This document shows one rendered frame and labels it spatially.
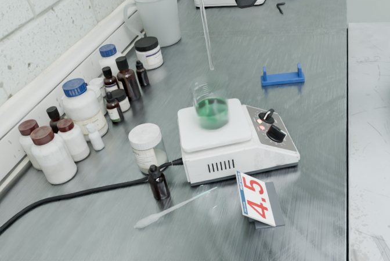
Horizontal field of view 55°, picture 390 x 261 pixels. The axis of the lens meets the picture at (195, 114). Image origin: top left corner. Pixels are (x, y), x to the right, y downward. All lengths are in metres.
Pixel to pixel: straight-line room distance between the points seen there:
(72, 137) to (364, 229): 0.54
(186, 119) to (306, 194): 0.24
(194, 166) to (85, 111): 0.29
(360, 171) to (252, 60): 0.46
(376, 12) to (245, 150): 1.52
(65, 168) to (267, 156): 0.38
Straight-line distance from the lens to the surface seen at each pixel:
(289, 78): 0.91
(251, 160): 0.65
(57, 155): 0.75
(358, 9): 2.05
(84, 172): 0.79
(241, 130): 0.64
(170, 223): 0.64
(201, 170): 0.65
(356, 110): 0.83
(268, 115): 0.70
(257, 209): 0.60
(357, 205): 0.65
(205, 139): 0.63
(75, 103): 0.81
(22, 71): 0.93
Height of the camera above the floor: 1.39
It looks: 35 degrees down
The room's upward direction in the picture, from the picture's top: 12 degrees counter-clockwise
